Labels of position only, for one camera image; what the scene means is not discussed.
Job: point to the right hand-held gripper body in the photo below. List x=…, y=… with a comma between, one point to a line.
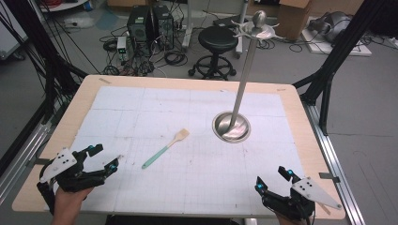
x=300, y=197

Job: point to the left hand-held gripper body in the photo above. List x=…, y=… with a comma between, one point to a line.
x=59, y=164

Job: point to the metal utensil stand with hooks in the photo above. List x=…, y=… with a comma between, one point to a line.
x=241, y=93

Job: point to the person's right hand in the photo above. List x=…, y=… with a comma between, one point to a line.
x=283, y=220

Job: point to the person's left hand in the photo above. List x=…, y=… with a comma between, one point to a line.
x=67, y=206

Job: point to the grey table clamp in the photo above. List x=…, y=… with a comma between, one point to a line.
x=329, y=177
x=41, y=161

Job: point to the white gridded table mat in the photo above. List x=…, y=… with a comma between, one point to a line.
x=187, y=175

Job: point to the small white power supply box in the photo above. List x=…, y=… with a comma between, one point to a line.
x=121, y=47

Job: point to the black computer tower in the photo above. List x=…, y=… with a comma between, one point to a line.
x=139, y=26
x=163, y=26

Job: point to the white flat board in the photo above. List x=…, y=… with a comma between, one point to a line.
x=353, y=50

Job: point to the round white side table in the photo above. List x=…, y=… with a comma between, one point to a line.
x=62, y=5

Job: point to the black round stool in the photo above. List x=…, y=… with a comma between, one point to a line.
x=217, y=40

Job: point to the open cardboard box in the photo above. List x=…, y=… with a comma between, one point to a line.
x=125, y=2

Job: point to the white desk leg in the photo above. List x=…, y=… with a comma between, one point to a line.
x=188, y=25
x=241, y=28

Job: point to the grey bag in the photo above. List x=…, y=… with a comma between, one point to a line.
x=331, y=26

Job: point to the large cardboard box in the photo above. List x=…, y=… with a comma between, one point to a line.
x=294, y=18

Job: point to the aluminium rail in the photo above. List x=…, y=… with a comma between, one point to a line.
x=22, y=159
x=334, y=168

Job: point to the black metal frame post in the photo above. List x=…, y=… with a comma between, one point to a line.
x=338, y=50
x=50, y=68

